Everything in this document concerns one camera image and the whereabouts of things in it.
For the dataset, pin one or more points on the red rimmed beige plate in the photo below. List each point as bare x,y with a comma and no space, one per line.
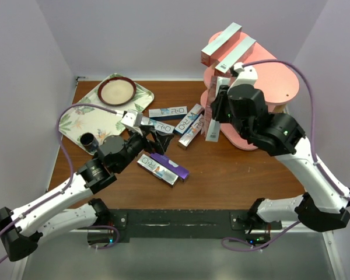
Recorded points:
116,91

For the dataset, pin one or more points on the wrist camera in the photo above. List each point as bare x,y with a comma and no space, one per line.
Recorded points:
241,74
131,120

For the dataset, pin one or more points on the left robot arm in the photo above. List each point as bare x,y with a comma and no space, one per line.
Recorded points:
20,228

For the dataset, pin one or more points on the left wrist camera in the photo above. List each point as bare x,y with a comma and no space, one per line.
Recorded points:
131,120

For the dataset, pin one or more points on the red 3D toothpaste box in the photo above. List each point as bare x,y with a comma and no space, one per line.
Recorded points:
216,48

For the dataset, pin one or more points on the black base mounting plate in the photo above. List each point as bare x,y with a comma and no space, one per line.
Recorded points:
189,224

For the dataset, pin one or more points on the silver R&O box front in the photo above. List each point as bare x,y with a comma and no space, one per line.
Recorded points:
157,170

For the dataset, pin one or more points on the pink three-tier shelf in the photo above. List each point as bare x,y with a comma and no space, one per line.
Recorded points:
279,84

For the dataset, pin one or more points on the purple toothpaste box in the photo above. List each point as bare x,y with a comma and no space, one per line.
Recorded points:
179,170

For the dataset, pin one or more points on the dark red toothpaste box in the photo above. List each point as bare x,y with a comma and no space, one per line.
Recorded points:
211,128

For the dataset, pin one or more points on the dark small cup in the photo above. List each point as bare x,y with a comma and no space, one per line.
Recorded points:
89,142

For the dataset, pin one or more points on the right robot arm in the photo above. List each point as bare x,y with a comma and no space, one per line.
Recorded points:
323,206

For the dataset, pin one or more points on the aluminium frame rail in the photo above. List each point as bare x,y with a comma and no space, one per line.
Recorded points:
299,254

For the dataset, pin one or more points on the plain silver toothpaste box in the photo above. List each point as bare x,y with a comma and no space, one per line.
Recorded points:
239,54

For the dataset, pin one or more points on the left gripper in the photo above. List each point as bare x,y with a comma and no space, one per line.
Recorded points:
162,140

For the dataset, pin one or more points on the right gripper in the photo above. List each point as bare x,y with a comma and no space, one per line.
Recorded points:
219,104

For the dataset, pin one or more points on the silver R&O box top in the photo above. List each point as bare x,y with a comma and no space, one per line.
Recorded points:
170,113

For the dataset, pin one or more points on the silver R&O box diagonal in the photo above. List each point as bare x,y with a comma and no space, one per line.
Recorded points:
189,119

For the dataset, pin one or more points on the silver r&o box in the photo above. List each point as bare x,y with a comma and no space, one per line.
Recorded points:
158,125
192,132
157,170
170,113

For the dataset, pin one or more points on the floral leaf pattern tray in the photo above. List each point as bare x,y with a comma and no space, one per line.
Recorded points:
85,119

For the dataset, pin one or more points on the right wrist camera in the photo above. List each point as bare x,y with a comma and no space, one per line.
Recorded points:
241,74

